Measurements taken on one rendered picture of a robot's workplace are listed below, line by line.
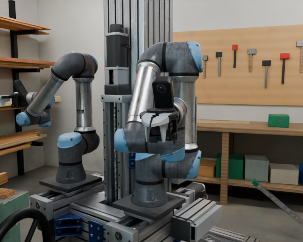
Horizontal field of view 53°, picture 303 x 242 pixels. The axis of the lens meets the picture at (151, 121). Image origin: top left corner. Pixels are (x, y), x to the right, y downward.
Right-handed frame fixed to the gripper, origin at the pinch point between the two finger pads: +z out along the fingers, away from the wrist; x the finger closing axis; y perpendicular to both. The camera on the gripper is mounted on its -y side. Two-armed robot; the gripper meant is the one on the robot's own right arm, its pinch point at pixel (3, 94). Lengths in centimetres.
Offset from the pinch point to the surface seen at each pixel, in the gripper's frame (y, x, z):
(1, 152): 85, 102, 129
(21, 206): 30, -61, -66
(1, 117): 60, 156, 179
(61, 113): 71, 234, 143
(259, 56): -4, 245, -138
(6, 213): 29, -69, -67
